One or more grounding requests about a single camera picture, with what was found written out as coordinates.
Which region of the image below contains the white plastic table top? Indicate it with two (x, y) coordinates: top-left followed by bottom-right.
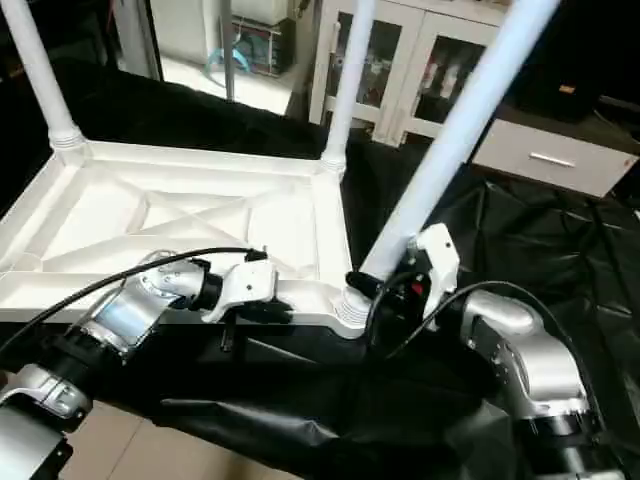
(0, 140), (373, 343)

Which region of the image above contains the teal storage box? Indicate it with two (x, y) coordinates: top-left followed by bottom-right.
(208, 15), (296, 79)

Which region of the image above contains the white glass-door cabinet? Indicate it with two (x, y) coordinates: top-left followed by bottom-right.
(308, 0), (521, 149)

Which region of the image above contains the white plastic table leg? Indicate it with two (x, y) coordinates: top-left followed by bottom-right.
(0, 0), (89, 161)
(335, 0), (561, 327)
(320, 0), (379, 176)

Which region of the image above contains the white drawer unit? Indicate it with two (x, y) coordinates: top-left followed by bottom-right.
(472, 118), (639, 199)

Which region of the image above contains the black box yellow label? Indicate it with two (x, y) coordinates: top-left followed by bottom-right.
(515, 0), (640, 126)

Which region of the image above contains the black work mat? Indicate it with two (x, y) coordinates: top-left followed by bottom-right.
(0, 60), (640, 480)

